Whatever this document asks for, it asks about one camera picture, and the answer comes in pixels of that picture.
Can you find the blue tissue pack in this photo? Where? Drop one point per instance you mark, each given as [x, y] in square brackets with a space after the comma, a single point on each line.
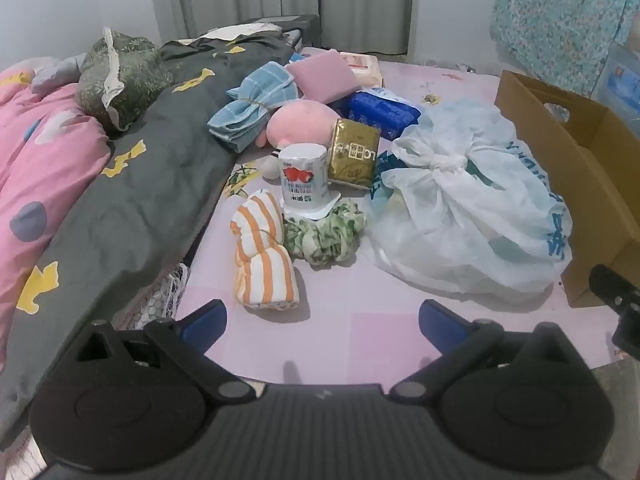
[380, 112]

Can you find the pink plush toy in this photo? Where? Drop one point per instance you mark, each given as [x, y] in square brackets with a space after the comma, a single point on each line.
[300, 122]

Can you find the green patterned pillow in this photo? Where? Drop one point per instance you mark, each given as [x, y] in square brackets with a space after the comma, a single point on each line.
[135, 75]

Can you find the white mesh net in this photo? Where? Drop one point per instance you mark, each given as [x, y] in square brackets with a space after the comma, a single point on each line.
[165, 290]

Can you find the grey bench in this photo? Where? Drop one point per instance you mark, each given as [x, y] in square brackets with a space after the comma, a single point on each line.
[300, 25]

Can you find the large water jug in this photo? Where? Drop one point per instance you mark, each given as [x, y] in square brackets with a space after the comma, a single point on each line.
[620, 80]

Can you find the grey curtain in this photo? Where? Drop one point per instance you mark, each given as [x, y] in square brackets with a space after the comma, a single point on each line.
[300, 0]

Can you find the blue striped towel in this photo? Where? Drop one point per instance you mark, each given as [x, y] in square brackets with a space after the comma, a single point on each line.
[250, 105]

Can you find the pink folded towel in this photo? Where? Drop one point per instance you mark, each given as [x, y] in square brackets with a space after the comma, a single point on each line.
[320, 75]

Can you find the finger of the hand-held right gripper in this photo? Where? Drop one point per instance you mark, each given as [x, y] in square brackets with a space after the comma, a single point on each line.
[612, 285]

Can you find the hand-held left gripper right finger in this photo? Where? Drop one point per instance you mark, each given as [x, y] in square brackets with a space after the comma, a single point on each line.
[440, 321]

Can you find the orange striped towel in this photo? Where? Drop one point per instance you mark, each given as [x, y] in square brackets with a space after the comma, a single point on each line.
[260, 270]

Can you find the cardboard box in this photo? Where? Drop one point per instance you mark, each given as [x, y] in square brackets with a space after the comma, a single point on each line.
[575, 170]

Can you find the white cloth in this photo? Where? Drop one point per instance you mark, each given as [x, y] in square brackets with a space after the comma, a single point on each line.
[225, 32]

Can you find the green patterned scrunchie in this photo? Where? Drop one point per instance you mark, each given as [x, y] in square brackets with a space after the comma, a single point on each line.
[325, 240]

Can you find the teal floral cloth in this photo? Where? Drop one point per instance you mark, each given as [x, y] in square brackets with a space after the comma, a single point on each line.
[550, 20]

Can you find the white plastic bag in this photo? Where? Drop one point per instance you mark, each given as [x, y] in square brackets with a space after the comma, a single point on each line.
[450, 220]

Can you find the pink patchwork bed sheet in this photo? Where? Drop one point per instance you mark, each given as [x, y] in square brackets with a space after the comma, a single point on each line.
[350, 310]

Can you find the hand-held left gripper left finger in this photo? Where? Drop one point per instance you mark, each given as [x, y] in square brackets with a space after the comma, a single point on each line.
[206, 321]

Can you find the pink wet wipes pack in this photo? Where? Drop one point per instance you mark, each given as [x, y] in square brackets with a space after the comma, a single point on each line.
[367, 67]

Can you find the grey quilt with yellow print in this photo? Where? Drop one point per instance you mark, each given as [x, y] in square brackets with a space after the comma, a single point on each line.
[140, 200]

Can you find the pink dotted quilt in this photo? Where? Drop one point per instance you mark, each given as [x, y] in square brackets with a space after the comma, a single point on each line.
[40, 160]

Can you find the gold tissue pack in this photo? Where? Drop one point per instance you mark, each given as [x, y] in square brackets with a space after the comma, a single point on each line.
[352, 155]

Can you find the white yogurt cup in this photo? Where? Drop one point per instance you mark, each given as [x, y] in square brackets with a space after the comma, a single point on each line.
[302, 180]

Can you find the grey cloth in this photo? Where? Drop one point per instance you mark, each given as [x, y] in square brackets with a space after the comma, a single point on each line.
[55, 72]

